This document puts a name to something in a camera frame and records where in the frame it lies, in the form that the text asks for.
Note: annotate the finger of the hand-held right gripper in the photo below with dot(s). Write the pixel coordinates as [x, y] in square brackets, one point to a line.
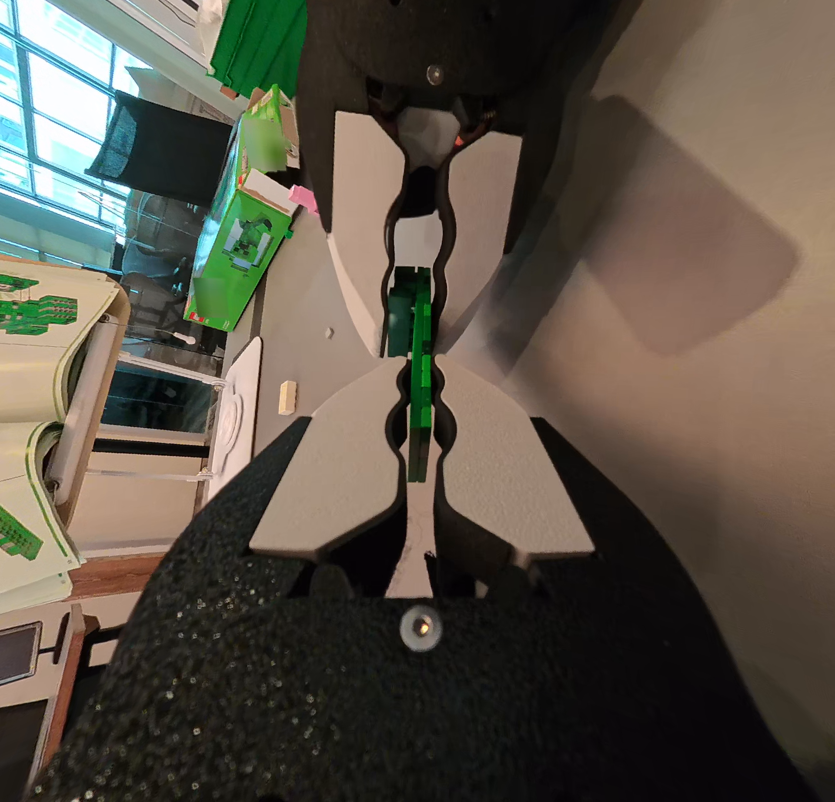
[483, 215]
[359, 215]

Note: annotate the green toy set box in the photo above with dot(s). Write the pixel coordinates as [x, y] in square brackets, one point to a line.
[228, 267]

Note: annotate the green box with white flap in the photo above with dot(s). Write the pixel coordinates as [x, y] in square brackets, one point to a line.
[264, 101]

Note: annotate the pink toy brick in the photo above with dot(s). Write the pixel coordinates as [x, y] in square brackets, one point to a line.
[304, 198]

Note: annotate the cream toy brick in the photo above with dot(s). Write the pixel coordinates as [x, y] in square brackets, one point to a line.
[288, 397]

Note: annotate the white plastic tray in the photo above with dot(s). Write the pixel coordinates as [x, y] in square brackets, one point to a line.
[238, 410]

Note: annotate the green toy brick plate assembly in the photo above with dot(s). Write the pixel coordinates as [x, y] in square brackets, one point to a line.
[421, 410]

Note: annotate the open instruction booklet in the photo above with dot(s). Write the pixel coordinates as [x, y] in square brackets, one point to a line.
[32, 371]

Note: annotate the dark screen tablet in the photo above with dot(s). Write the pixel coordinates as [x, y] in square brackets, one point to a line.
[18, 652]

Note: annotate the white desk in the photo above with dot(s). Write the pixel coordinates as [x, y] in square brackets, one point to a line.
[685, 456]

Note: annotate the black mesh office chair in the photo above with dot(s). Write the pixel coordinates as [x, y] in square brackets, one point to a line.
[156, 149]

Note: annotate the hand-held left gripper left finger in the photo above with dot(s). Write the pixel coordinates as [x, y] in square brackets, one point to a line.
[339, 476]

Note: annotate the green plastic sheet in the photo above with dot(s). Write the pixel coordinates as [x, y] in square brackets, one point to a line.
[261, 25]

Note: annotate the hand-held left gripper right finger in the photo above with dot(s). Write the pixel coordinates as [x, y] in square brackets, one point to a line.
[509, 482]

